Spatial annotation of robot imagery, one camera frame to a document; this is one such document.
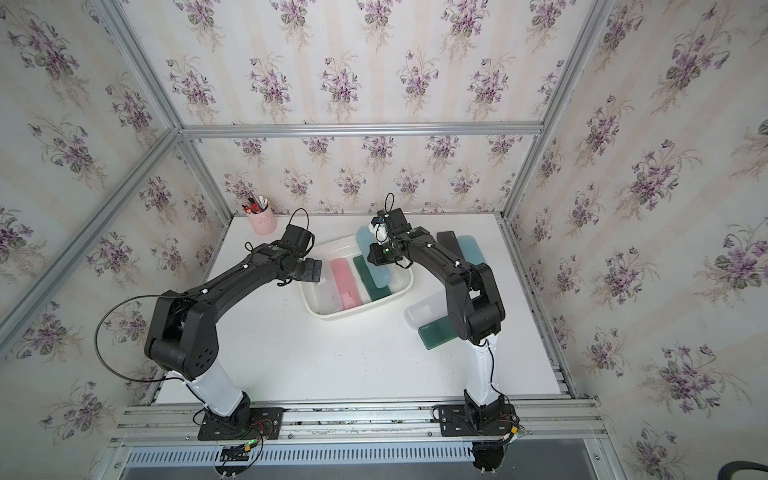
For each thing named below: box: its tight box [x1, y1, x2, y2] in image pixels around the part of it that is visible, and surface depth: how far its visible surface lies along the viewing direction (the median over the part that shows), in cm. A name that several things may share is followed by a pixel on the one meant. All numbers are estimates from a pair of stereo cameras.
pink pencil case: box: [329, 258, 362, 310], surface depth 99 cm
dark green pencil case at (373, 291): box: [353, 255, 392, 301], surface depth 96 cm
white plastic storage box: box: [300, 235, 415, 320], surface depth 98 cm
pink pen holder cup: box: [244, 203, 277, 235], surface depth 110 cm
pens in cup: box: [241, 192, 268, 214], surface depth 111 cm
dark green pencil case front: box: [418, 315, 459, 351], surface depth 90 cm
